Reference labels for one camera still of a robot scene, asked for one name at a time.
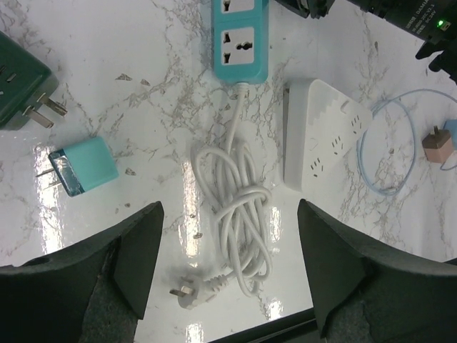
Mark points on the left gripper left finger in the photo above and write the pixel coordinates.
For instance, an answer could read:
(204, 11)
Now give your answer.
(95, 290)

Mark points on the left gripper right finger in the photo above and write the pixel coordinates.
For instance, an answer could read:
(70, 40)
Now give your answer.
(364, 290)

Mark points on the teal small charger plug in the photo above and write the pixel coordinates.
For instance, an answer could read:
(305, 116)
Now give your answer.
(82, 166)

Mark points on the beige dual usb adapter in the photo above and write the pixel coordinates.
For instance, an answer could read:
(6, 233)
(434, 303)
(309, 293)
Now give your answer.
(438, 145)

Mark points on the white triangular power strip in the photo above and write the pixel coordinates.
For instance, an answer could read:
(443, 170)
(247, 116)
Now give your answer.
(323, 124)

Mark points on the dark green cube adapter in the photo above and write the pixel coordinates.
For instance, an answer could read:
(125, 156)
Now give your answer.
(26, 85)

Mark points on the teal power strip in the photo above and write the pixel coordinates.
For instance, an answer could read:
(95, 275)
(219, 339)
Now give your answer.
(240, 32)

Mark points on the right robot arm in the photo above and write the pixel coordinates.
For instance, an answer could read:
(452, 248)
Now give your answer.
(432, 21)

